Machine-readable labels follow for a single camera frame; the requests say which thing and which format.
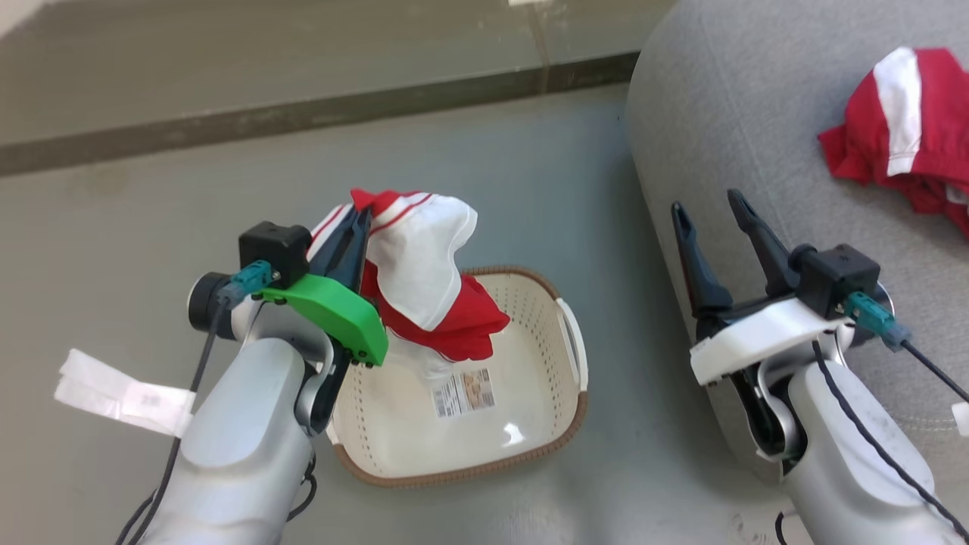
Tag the red garment with white stripe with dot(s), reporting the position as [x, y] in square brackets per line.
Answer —
[931, 121]

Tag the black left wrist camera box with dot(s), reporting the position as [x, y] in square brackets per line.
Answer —
[274, 250]

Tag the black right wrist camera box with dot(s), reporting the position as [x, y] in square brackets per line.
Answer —
[836, 276]

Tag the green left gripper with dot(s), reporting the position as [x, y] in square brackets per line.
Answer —
[341, 310]

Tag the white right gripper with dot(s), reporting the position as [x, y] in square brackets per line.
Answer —
[757, 337]

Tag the red and white garment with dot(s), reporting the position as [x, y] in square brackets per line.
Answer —
[424, 265]

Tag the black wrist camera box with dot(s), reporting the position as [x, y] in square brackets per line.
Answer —
[274, 250]
[836, 276]

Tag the paper label sticker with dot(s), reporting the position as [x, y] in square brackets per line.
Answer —
[463, 392]

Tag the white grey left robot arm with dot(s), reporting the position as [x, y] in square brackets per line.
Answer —
[242, 439]

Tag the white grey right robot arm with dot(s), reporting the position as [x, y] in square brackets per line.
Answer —
[840, 454]

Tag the cream plastic laundry basket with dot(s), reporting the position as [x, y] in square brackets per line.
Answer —
[469, 439]

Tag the grey fabric sofa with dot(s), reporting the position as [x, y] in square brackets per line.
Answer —
[757, 91]

